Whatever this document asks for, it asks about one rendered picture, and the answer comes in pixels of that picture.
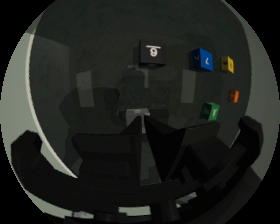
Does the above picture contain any yellow block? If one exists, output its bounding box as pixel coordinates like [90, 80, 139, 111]
[221, 56, 234, 73]

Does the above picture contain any small orange block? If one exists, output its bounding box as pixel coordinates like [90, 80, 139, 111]
[229, 89, 239, 102]

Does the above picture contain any green block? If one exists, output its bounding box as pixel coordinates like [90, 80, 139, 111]
[202, 102, 220, 121]

